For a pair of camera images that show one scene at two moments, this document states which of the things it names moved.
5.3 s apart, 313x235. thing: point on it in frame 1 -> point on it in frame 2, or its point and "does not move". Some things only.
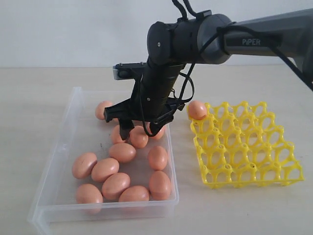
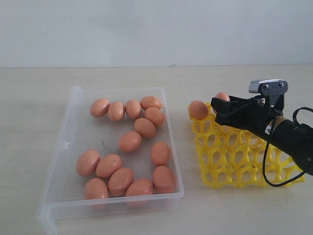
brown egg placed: x=138 y=137 -> x=223 y=96
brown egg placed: x=123 y=152 -> x=145 y=127
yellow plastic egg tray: x=242 y=144 does not move
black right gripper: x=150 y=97 -> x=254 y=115
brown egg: x=88 y=194 -> x=96 y=188
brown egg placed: x=197 y=109 does not move
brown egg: x=134 y=193 -> x=140 y=187
